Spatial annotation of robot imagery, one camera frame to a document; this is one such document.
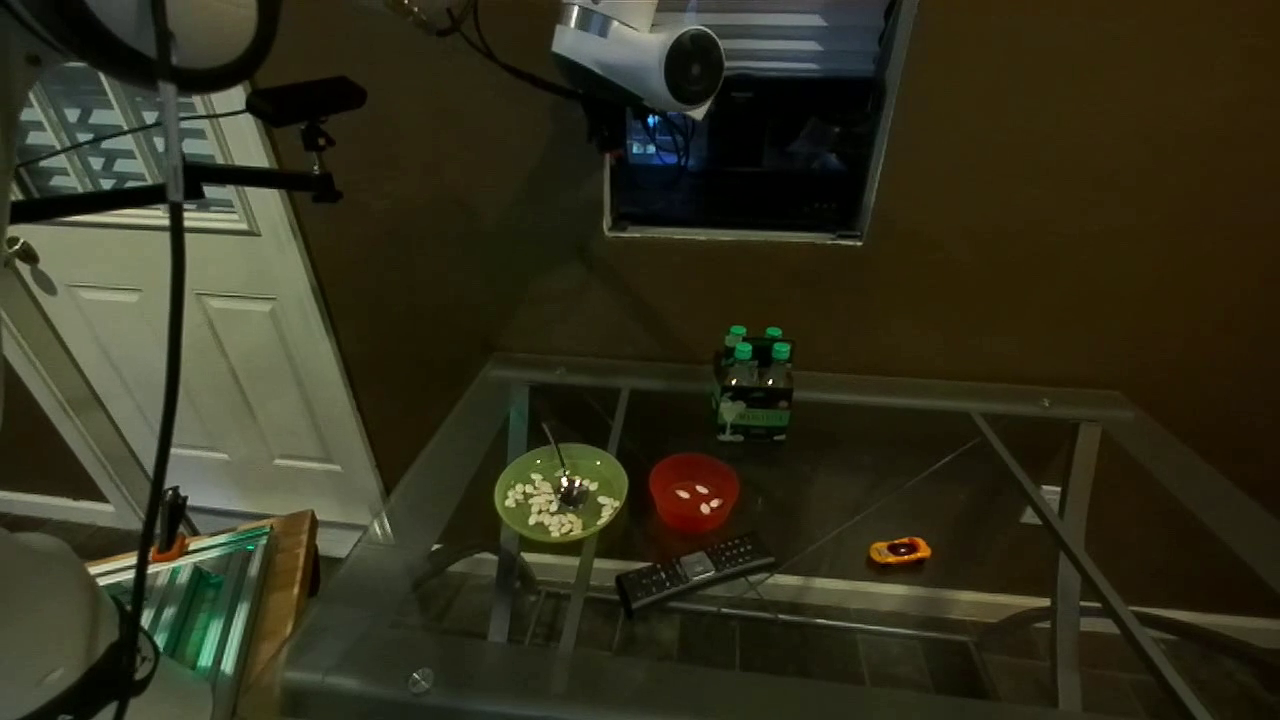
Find orange black clamp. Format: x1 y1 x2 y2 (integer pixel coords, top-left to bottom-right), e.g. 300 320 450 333
147 486 198 565

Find dark window with white frame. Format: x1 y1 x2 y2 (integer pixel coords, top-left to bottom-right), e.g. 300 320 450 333
598 0 924 252

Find red bowl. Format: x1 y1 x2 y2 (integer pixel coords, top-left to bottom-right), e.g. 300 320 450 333
642 450 748 542

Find metal spoon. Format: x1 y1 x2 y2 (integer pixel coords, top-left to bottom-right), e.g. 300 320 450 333
534 421 591 514

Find black remote control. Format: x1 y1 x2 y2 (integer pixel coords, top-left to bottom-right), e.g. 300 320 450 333
612 538 783 620

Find black stand boom bar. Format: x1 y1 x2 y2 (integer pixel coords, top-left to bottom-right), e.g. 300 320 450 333
4 155 343 230

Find white panel door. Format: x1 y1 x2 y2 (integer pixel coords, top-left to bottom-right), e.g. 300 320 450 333
0 58 393 542

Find metal door handle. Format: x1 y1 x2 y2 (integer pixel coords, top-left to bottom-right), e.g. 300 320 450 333
0 231 59 300

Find black camera on stand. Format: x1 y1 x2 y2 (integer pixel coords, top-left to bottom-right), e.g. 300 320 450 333
242 72 370 137

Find brown wooden board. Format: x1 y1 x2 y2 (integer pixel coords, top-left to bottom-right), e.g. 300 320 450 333
233 510 325 720

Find white slanted stand leg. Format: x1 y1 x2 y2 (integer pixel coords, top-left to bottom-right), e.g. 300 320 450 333
0 252 166 534

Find white window blinds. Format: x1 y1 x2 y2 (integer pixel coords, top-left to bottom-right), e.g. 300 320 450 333
652 0 898 86

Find white wall outlet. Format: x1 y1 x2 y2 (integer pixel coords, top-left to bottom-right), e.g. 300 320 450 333
1019 480 1073 534

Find orange black small tool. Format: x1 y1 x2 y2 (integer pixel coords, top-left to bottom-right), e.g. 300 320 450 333
865 534 935 571

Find green box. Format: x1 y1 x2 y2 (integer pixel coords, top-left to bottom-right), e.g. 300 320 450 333
85 523 272 689

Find glass table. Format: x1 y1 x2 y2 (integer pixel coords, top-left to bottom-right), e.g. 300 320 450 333
276 347 1280 720

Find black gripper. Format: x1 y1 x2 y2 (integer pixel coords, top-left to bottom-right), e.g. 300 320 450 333
581 86 640 162

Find green bowl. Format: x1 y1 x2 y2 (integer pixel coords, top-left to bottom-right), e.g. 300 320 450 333
489 441 630 550

